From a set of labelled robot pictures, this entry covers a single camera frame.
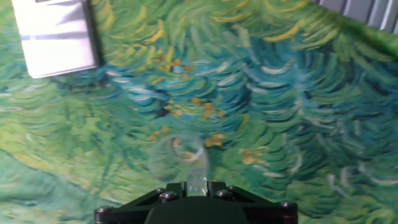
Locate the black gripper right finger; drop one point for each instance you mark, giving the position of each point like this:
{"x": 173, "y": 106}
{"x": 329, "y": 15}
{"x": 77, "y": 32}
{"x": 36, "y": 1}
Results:
{"x": 270, "y": 214}

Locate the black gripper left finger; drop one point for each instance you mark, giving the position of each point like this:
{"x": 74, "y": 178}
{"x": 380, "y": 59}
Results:
{"x": 124, "y": 214}

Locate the clear plastic cup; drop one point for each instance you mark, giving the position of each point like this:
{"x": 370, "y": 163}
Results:
{"x": 168, "y": 161}

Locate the green blue painted tablecloth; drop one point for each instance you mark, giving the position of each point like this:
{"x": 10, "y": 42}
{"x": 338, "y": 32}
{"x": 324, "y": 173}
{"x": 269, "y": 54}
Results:
{"x": 280, "y": 124}

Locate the silver digital pocket scale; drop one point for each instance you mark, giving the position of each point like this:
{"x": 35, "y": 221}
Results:
{"x": 56, "y": 40}

